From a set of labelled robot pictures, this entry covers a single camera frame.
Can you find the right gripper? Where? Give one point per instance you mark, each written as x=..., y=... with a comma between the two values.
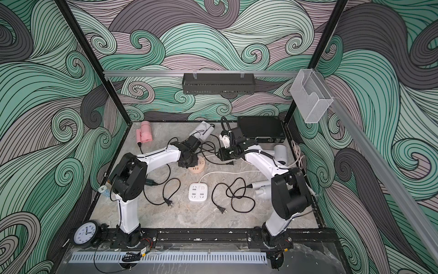
x=223, y=156

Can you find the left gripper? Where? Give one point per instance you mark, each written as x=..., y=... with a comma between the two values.
x=195, y=156

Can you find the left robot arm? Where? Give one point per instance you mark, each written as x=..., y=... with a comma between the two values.
x=128, y=179

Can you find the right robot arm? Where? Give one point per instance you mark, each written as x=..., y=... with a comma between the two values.
x=290, y=194

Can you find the pink round power strip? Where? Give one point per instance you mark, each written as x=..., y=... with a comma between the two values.
x=199, y=167

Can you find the white folded hair dryer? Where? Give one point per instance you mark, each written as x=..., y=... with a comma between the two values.
x=203, y=131

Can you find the black case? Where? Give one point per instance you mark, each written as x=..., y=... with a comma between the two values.
x=263, y=129

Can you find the white square power strip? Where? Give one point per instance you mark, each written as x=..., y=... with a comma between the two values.
x=198, y=192

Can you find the white hair dryer right back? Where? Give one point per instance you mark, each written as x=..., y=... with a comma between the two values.
x=280, y=154

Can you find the dark green hair dryer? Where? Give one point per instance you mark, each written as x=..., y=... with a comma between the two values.
x=151, y=183

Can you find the white hair dryer right front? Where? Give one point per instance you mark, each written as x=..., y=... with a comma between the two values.
x=262, y=189

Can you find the pink hair dryer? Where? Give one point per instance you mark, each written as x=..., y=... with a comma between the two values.
x=144, y=133

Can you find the small clear bottle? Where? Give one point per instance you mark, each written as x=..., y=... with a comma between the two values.
x=104, y=191

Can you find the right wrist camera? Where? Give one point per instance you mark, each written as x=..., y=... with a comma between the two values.
x=230, y=137

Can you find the black wall shelf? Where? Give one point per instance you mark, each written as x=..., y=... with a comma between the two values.
x=218, y=83

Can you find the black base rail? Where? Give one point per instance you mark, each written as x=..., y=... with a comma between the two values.
x=241, y=238

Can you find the clear mesh wall holder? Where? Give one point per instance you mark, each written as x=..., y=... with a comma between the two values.
x=311, y=95

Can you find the white slotted cable duct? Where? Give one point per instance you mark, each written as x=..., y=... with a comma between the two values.
x=173, y=257

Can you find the round wall clock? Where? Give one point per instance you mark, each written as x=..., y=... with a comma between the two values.
x=86, y=234

